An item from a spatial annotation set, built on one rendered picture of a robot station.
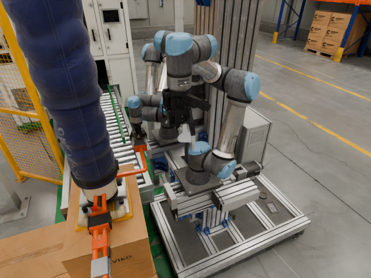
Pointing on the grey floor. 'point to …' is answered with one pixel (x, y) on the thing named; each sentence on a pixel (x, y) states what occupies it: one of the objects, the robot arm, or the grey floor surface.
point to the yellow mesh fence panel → (27, 111)
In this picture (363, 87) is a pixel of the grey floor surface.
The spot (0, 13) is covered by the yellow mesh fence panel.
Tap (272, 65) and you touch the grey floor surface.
